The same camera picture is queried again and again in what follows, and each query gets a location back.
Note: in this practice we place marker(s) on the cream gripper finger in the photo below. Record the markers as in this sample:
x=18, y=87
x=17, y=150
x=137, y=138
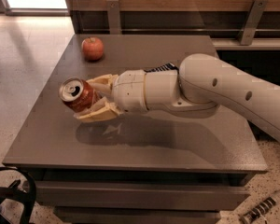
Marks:
x=100, y=111
x=103, y=85

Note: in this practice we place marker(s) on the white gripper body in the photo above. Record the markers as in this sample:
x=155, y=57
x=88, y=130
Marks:
x=129, y=89

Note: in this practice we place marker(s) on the red coke can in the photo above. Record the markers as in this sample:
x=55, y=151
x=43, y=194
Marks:
x=78, y=94

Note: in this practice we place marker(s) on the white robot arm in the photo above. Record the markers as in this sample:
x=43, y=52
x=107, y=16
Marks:
x=194, y=89

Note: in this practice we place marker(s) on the red apple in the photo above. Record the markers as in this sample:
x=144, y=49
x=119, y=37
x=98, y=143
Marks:
x=92, y=48

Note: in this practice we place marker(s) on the blue snack bar wrapper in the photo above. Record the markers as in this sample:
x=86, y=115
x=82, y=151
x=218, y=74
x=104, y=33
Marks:
x=163, y=68

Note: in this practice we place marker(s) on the grey cabinet table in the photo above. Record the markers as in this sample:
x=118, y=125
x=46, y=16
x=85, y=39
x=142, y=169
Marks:
x=155, y=148

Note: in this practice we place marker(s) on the grey upper drawer front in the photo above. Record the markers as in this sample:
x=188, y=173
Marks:
x=140, y=196

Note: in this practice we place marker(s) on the grey drawer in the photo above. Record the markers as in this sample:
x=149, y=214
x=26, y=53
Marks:
x=140, y=196
x=79, y=215

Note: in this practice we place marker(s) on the grey lower drawer front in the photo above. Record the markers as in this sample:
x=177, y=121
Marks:
x=79, y=215

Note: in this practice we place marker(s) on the black chair part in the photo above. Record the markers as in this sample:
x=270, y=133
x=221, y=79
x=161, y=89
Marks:
x=12, y=192

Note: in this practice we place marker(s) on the grey side shelf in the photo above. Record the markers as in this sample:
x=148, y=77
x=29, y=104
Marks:
x=256, y=44

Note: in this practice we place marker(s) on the striped tube on floor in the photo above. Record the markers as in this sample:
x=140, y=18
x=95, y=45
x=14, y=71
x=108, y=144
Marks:
x=261, y=209

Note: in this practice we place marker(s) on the left metal wall bracket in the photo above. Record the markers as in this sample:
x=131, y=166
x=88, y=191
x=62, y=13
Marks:
x=113, y=14

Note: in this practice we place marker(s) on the metal wall bracket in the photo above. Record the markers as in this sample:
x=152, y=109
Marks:
x=113, y=14
x=254, y=15

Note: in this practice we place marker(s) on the right metal wall bracket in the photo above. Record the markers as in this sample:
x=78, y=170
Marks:
x=254, y=15

